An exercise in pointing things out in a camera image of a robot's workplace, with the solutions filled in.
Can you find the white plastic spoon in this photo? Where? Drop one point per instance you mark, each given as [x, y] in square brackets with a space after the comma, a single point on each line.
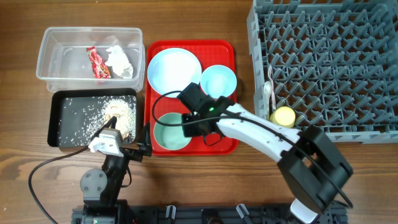
[267, 95]

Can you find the light blue bowl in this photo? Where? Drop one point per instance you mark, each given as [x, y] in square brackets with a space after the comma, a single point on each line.
[218, 80]

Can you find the green bowl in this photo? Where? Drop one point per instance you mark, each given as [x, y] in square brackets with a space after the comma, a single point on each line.
[170, 137]

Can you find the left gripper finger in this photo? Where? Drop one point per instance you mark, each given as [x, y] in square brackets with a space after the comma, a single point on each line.
[143, 141]
[109, 124]

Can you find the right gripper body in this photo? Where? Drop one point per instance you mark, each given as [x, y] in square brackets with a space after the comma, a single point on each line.
[194, 129]

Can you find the rice and food scraps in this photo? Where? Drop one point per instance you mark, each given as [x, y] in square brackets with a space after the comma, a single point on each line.
[119, 115]

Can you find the light blue plate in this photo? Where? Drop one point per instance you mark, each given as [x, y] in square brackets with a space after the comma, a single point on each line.
[173, 69]

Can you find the clear plastic waste bin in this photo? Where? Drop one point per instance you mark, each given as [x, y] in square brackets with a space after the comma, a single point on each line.
[64, 63]

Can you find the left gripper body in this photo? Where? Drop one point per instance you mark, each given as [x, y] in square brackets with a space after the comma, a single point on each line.
[132, 154]

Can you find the yellow plastic cup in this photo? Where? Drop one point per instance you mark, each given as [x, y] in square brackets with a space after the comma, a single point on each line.
[283, 116]

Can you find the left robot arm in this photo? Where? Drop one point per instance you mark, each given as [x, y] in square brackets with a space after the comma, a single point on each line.
[101, 187]

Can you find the grey dishwasher rack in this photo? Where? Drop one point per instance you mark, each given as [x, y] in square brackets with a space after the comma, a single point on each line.
[334, 63]

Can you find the red snack wrapper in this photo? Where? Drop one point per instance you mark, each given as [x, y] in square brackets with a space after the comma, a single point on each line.
[99, 68]

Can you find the black food waste tray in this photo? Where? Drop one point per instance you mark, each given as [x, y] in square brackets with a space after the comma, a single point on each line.
[60, 95]

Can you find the white plastic fork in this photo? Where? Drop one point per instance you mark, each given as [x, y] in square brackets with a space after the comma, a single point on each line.
[269, 75]

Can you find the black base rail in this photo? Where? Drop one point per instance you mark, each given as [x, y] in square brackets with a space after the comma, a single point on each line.
[270, 213]

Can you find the white tissue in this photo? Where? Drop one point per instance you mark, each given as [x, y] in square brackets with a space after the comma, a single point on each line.
[119, 62]

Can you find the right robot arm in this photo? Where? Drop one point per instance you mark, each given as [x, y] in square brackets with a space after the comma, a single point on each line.
[313, 168]

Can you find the red serving tray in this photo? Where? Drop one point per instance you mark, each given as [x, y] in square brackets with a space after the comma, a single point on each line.
[208, 52]

